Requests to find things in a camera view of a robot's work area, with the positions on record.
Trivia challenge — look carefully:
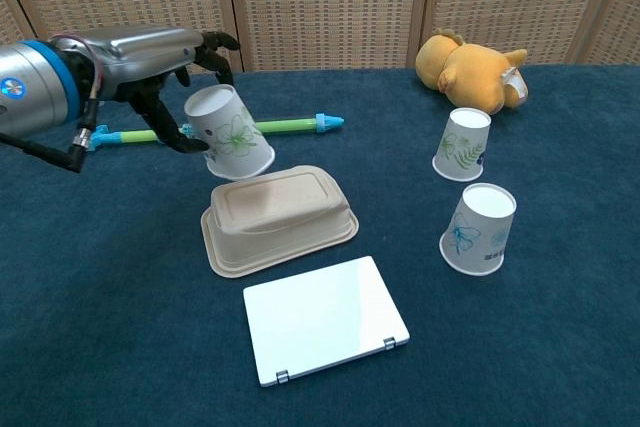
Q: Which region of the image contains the white flat hinged case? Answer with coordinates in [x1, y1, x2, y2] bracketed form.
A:
[242, 255, 411, 389]

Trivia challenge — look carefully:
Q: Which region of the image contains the dark blue felt table cover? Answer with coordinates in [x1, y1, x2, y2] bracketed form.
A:
[0, 62, 640, 427]

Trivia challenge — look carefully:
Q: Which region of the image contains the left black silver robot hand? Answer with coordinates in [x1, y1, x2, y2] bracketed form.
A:
[74, 26, 242, 154]

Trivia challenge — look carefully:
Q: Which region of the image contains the black left hand cable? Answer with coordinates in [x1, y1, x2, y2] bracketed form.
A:
[0, 96, 101, 174]

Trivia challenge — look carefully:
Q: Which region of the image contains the green blue toy water pump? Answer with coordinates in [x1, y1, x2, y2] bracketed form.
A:
[89, 110, 346, 153]

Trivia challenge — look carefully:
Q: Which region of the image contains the paper cup green flower print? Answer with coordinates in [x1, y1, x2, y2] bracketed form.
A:
[183, 84, 277, 182]

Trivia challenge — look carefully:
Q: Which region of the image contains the beige pulp food container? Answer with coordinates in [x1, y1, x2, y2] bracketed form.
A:
[200, 163, 361, 280]

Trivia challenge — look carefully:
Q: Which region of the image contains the woven bamboo folding screen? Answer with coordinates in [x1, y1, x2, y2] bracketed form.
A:
[0, 0, 640, 74]

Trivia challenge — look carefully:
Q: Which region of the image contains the yellow plush toy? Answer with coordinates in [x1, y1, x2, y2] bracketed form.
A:
[415, 28, 530, 116]

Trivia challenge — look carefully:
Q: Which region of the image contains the paper cup green fern print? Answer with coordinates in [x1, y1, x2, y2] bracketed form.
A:
[431, 107, 493, 183]

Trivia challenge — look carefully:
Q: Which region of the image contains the paper cup blue flower print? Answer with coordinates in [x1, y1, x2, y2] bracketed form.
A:
[438, 182, 518, 277]

